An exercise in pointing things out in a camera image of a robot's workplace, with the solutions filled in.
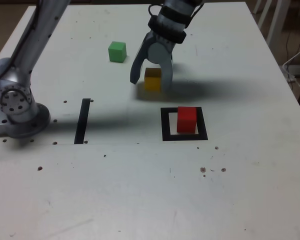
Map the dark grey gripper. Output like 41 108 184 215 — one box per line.
129 28 177 93

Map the yellow cube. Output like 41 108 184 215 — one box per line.
143 67 163 92

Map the green cube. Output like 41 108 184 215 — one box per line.
107 41 127 63

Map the red cube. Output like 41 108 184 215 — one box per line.
176 106 198 134

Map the black tape square outline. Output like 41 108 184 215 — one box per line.
160 106 209 142

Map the black tape strip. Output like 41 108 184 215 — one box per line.
73 98 91 145

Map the white furniture leg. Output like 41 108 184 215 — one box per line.
252 0 264 15
258 0 286 52

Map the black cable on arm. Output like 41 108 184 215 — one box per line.
147 3 166 18

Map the black hanging cable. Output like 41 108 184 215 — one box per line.
285 29 300 76

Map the white cable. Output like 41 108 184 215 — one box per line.
282 41 300 94

